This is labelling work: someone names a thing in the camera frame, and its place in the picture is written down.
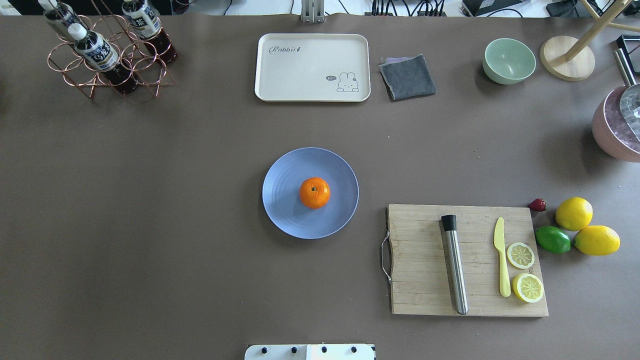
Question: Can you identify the orange mandarin fruit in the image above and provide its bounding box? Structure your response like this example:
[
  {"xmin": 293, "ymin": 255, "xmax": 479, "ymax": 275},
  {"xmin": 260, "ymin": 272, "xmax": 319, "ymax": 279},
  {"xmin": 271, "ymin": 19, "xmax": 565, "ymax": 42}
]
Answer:
[{"xmin": 298, "ymin": 177, "xmax": 330, "ymax": 210}]

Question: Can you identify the blue round plate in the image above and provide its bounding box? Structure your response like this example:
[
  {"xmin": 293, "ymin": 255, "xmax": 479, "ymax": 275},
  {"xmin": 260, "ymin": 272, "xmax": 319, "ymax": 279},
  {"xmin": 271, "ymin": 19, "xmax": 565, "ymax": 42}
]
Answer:
[{"xmin": 262, "ymin": 147, "xmax": 359, "ymax": 239}]

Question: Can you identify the cream rabbit tray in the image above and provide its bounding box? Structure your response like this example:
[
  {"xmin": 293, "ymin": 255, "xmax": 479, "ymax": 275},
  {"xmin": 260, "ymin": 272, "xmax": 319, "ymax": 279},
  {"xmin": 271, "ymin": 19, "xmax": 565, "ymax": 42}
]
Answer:
[{"xmin": 254, "ymin": 33, "xmax": 371, "ymax": 102}]

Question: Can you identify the grey folded cloth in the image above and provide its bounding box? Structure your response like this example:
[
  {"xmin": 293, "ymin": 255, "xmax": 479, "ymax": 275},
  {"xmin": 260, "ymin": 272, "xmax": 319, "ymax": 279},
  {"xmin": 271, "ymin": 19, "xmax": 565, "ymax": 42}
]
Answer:
[{"xmin": 378, "ymin": 54, "xmax": 437, "ymax": 101}]

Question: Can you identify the steel muddler black tip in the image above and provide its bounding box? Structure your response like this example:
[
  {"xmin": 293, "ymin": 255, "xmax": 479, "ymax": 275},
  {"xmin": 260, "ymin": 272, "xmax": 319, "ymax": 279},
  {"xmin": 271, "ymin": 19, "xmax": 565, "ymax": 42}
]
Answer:
[{"xmin": 441, "ymin": 214, "xmax": 469, "ymax": 315}]

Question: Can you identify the wooden cutting board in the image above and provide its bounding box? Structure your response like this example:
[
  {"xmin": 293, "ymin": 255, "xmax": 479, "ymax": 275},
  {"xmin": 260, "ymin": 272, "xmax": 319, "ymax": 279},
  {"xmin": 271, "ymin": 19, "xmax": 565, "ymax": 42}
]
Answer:
[{"xmin": 387, "ymin": 203, "xmax": 549, "ymax": 318}]

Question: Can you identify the lemon slice upper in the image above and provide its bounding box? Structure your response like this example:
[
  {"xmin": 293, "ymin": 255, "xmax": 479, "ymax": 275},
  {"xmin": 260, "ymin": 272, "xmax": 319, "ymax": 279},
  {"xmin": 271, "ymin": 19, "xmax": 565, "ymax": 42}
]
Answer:
[{"xmin": 506, "ymin": 242, "xmax": 536, "ymax": 270}]

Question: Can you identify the lemon slice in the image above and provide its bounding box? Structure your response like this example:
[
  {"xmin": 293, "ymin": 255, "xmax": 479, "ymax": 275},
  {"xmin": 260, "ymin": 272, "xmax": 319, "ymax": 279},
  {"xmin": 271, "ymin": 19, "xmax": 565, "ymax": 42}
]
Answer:
[
  {"xmin": 506, "ymin": 242, "xmax": 536, "ymax": 270},
  {"xmin": 511, "ymin": 273, "xmax": 545, "ymax": 304}
]

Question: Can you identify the yellow plastic knife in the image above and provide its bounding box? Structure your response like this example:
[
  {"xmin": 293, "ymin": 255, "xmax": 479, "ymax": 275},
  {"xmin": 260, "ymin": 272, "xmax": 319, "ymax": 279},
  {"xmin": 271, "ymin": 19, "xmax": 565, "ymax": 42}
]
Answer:
[{"xmin": 493, "ymin": 217, "xmax": 512, "ymax": 297}]

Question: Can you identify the red strawberry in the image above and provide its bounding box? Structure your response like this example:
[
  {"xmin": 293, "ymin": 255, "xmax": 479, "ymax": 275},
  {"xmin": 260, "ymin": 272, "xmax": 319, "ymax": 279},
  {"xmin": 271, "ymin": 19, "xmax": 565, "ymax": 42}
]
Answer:
[{"xmin": 527, "ymin": 198, "xmax": 547, "ymax": 212}]

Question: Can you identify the green ceramic bowl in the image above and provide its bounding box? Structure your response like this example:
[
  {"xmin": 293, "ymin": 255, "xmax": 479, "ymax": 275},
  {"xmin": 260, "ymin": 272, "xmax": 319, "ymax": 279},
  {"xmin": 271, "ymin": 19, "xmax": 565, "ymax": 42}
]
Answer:
[{"xmin": 482, "ymin": 38, "xmax": 537, "ymax": 85}]

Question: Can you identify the tea bottle middle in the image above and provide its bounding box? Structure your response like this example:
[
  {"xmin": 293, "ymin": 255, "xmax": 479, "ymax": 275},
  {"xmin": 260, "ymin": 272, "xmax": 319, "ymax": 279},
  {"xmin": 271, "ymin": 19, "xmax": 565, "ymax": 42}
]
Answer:
[{"xmin": 121, "ymin": 0, "xmax": 178, "ymax": 65}]

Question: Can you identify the tea bottle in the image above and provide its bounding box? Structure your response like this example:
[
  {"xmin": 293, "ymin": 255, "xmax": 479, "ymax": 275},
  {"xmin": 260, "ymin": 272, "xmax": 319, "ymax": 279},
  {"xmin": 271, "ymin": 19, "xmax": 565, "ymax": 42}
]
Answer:
[
  {"xmin": 121, "ymin": 0, "xmax": 178, "ymax": 65},
  {"xmin": 38, "ymin": 0, "xmax": 88, "ymax": 41},
  {"xmin": 68, "ymin": 23, "xmax": 138, "ymax": 94}
]

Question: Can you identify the lemon slice lower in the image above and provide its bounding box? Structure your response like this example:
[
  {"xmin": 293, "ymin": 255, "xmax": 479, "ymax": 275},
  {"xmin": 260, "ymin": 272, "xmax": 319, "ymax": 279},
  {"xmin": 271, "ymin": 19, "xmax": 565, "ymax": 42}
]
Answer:
[{"xmin": 511, "ymin": 273, "xmax": 545, "ymax": 304}]

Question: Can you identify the green lime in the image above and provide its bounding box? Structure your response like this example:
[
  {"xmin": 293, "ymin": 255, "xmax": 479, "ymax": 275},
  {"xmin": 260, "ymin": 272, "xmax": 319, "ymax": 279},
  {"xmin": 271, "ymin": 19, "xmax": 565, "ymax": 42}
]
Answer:
[{"xmin": 534, "ymin": 225, "xmax": 572, "ymax": 255}]

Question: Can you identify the yellow lemon upper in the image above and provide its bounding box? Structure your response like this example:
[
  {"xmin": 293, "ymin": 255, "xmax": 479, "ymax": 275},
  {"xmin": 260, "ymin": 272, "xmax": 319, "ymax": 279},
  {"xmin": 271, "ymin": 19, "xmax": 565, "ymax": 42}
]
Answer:
[{"xmin": 555, "ymin": 197, "xmax": 594, "ymax": 231}]

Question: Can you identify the yellow lemon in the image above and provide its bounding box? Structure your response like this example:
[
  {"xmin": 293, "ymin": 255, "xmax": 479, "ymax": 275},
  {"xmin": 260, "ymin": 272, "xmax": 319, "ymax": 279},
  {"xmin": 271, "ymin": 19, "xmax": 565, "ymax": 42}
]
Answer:
[
  {"xmin": 573, "ymin": 225, "xmax": 621, "ymax": 256},
  {"xmin": 555, "ymin": 197, "xmax": 594, "ymax": 231}
]

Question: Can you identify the tea bottle front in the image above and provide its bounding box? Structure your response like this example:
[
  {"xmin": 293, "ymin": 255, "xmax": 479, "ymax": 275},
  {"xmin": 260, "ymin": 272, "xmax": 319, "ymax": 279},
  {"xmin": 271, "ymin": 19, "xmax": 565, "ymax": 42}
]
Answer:
[{"xmin": 68, "ymin": 23, "xmax": 138, "ymax": 94}]

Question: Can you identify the wooden stand with round base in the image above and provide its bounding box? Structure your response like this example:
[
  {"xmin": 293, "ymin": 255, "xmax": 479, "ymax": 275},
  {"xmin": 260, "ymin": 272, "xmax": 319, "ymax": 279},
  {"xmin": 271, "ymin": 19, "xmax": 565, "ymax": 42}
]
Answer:
[{"xmin": 539, "ymin": 0, "xmax": 640, "ymax": 82}]

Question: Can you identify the yellow lemon lower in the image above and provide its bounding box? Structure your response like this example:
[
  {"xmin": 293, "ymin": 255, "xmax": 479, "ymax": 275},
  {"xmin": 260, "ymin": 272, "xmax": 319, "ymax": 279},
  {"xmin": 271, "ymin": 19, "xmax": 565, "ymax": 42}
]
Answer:
[{"xmin": 573, "ymin": 225, "xmax": 621, "ymax": 256}]

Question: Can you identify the pink bowl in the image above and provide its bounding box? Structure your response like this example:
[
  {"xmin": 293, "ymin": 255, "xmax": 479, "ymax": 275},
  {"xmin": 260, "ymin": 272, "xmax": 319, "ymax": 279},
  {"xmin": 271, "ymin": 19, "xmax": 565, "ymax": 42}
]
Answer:
[{"xmin": 592, "ymin": 86, "xmax": 640, "ymax": 163}]

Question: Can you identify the tea bottle back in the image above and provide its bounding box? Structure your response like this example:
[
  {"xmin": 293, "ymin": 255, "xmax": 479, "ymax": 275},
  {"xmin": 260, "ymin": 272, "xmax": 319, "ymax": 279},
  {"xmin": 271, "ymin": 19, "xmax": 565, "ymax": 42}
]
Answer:
[{"xmin": 38, "ymin": 0, "xmax": 88, "ymax": 41}]

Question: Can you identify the metal scoop in bowl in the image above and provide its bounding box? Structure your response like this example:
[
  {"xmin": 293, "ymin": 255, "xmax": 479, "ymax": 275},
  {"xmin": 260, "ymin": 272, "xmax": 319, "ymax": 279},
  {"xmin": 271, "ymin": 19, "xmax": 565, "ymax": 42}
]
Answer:
[{"xmin": 614, "ymin": 48, "xmax": 640, "ymax": 141}]

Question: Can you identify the aluminium frame post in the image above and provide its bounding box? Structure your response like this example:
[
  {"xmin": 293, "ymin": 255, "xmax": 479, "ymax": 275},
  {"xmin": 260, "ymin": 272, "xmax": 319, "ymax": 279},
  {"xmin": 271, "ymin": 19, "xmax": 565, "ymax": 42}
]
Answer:
[{"xmin": 301, "ymin": 0, "xmax": 325, "ymax": 24}]

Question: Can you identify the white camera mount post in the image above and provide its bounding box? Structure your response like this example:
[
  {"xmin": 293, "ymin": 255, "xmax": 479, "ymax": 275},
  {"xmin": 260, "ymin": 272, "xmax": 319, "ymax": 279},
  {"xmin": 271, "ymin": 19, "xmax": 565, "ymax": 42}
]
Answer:
[{"xmin": 244, "ymin": 343, "xmax": 377, "ymax": 360}]

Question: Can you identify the copper wire bottle rack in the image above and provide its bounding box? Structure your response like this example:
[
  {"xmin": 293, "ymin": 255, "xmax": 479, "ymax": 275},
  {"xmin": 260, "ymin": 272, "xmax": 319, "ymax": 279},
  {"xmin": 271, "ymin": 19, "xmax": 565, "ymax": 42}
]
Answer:
[{"xmin": 39, "ymin": 0, "xmax": 178, "ymax": 99}]

